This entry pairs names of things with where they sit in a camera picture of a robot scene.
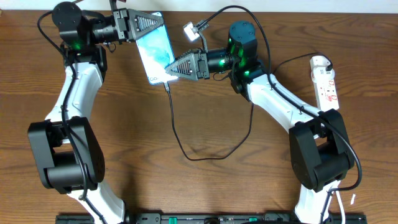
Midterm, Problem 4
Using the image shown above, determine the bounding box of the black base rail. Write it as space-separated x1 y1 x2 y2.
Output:
55 212 368 224

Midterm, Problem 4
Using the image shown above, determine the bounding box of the blue Galaxy smartphone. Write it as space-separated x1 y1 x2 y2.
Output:
136 25 178 85

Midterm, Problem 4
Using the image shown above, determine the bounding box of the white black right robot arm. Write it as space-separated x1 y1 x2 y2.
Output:
165 21 360 223

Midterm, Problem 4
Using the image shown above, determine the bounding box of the white power strip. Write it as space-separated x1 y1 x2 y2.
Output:
310 55 340 111

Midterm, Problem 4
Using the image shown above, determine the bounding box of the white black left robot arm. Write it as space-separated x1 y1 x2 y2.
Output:
27 1 164 223

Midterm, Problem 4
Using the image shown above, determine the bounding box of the black charging cable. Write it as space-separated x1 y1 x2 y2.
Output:
163 52 333 162

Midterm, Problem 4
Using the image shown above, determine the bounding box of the small white paper scrap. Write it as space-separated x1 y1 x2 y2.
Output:
350 194 356 205

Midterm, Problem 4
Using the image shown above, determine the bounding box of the white power strip cord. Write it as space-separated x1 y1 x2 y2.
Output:
334 186 346 224

